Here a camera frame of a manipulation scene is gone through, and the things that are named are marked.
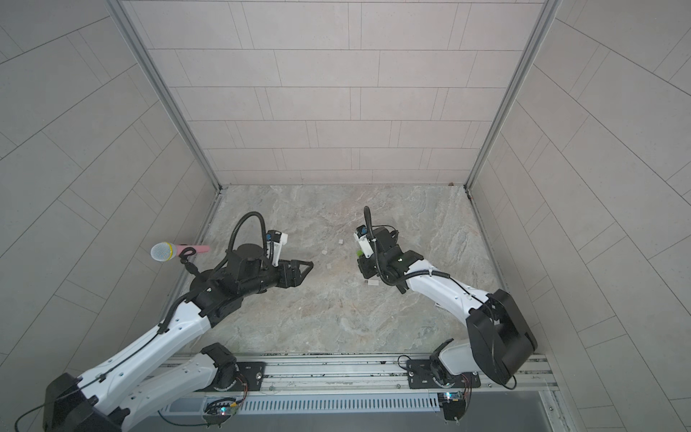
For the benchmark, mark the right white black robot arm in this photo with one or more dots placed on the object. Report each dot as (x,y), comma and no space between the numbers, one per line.
(499,339)

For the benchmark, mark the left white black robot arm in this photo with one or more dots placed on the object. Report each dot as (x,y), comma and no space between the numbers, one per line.
(120,393)

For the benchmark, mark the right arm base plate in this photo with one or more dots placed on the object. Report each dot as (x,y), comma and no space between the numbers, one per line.
(420,377)

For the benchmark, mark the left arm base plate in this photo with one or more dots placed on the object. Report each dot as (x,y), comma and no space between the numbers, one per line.
(237,377)

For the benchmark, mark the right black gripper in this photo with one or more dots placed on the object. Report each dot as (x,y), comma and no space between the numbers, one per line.
(363,264)

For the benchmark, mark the pink yellow toy microphone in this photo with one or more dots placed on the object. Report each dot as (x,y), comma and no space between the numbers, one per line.
(165,251)

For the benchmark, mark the aluminium rail frame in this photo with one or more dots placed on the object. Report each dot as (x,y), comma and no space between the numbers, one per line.
(374,373)

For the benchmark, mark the circuit board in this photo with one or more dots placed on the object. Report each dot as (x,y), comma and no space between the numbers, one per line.
(453,405)
(218,412)

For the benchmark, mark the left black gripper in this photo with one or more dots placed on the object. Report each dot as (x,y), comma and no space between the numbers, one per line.
(295,280)

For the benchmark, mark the left circuit board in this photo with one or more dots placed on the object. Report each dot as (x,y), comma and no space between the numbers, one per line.
(218,412)

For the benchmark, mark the white ventilation grille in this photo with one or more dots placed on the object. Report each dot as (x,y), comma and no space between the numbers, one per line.
(339,403)

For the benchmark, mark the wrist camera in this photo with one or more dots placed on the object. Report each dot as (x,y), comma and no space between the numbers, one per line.
(364,238)
(275,242)

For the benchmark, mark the right circuit board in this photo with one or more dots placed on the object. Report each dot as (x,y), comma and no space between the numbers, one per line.
(453,405)

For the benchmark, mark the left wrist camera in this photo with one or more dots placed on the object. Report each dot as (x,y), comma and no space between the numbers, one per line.
(275,242)

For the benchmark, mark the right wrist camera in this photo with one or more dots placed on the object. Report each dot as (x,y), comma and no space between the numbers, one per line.
(364,238)

